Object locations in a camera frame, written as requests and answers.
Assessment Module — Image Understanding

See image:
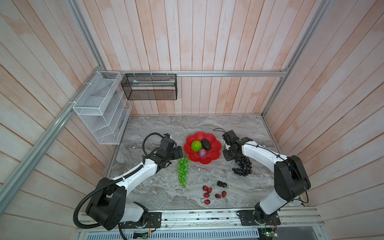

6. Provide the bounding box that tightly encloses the green bumpy round fruit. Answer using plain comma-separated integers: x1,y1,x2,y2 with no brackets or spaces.
191,140,203,153

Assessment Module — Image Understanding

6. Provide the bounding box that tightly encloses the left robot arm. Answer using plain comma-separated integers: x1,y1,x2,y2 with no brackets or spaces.
73,135,183,231

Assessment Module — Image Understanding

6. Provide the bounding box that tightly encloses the green circuit board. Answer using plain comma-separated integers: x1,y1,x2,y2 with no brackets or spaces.
133,231,151,240

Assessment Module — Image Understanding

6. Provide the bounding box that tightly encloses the purple fig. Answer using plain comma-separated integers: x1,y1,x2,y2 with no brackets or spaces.
198,149,208,159

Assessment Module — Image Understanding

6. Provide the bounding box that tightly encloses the dark avocado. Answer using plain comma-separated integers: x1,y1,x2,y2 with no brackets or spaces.
201,139,212,151

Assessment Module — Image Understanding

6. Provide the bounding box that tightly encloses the red flower-shaped fruit bowl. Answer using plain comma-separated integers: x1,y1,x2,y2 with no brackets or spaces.
184,132,222,165

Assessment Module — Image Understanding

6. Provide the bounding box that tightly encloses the white slotted cable duct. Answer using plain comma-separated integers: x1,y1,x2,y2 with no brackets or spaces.
82,229,260,240

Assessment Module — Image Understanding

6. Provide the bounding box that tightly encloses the black wire mesh basket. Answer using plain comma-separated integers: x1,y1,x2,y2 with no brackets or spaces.
121,73,178,101

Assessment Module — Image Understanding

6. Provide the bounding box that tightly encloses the green grape bunch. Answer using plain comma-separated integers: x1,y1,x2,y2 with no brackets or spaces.
178,158,190,189

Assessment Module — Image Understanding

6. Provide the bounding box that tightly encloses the white wire mesh shelf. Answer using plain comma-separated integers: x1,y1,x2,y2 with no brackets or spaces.
73,71,132,145

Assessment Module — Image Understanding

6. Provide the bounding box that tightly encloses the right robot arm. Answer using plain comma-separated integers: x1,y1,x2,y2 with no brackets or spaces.
223,130,311,223

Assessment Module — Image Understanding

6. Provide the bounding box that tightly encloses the black grape bunch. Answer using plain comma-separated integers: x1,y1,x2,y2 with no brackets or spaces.
232,156,253,177

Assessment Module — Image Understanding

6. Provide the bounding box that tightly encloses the red cherry pair upper left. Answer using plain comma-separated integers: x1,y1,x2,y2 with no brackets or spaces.
203,185,215,193

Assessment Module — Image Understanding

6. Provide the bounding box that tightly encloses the dark blackberry pair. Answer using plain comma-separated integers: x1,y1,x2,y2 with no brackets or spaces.
217,181,228,188

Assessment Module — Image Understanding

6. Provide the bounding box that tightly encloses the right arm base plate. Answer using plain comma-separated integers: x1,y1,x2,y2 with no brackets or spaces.
237,210,281,226

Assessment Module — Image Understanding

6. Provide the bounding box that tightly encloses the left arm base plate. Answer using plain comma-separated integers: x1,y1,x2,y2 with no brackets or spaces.
120,212,162,230

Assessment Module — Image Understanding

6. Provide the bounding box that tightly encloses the red cherry right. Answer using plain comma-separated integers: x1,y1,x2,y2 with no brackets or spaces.
221,191,228,202

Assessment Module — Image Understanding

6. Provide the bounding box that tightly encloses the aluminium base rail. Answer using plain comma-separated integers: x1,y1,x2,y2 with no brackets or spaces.
75,206,325,233

